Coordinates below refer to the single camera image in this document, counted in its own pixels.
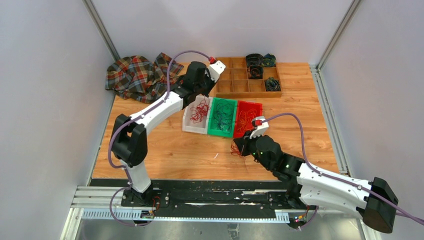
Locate black rolled belt top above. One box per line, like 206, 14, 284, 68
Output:
245, 53, 264, 68

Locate black rolled belt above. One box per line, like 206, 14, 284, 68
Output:
248, 65, 264, 79
245, 53, 264, 68

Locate red plastic bin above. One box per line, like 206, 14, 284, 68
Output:
233, 100, 263, 138

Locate green rolled belt lower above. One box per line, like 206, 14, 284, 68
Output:
264, 77, 281, 92

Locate green plastic bin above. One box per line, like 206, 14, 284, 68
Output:
207, 97, 238, 138

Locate red wire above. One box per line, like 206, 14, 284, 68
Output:
189, 99, 212, 125

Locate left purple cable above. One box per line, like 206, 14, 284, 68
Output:
107, 50, 218, 227

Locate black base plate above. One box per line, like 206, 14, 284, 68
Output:
89, 178, 317, 221

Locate black rolled belt middle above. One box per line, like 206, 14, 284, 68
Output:
248, 65, 264, 79

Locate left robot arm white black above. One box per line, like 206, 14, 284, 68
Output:
109, 60, 226, 207

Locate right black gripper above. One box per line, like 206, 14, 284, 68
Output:
234, 128, 273, 171

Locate blue green rolled belt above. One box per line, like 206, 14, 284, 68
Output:
262, 53, 277, 68

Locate orange wires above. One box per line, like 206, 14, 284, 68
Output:
237, 106, 263, 133

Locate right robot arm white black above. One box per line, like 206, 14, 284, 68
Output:
233, 135, 399, 234

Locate plaid cloth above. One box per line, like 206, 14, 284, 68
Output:
104, 52, 184, 104

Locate wooden compartment tray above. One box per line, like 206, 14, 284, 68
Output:
215, 57, 283, 99

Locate white plastic bin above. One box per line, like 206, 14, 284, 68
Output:
182, 95, 214, 135

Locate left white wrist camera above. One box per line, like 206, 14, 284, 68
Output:
207, 60, 226, 83

